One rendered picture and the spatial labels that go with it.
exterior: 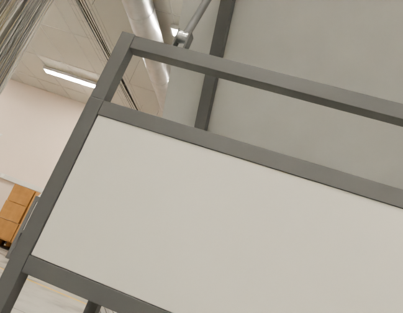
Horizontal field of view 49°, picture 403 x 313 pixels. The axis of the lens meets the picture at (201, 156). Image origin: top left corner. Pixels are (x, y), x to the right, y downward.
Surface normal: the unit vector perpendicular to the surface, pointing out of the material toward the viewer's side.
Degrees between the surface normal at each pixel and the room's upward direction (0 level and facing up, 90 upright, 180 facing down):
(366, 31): 128
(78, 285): 90
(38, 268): 90
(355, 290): 90
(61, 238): 90
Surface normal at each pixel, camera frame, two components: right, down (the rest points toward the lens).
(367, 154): -0.32, 0.27
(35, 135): -0.07, -0.32
